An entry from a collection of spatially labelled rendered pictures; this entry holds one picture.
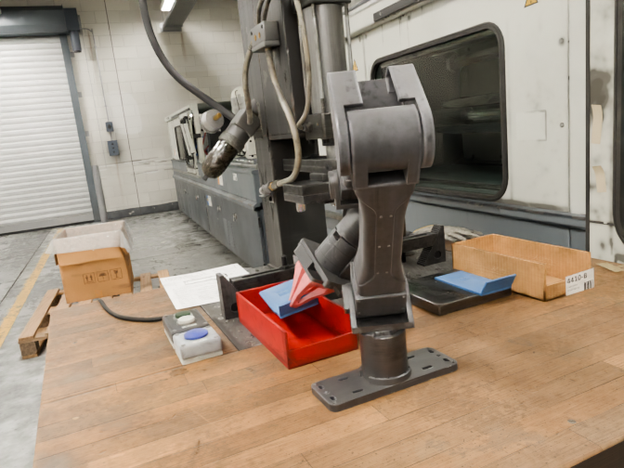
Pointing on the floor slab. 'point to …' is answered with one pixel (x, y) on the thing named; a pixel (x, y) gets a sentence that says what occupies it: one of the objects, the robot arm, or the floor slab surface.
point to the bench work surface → (233, 370)
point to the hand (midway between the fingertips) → (294, 302)
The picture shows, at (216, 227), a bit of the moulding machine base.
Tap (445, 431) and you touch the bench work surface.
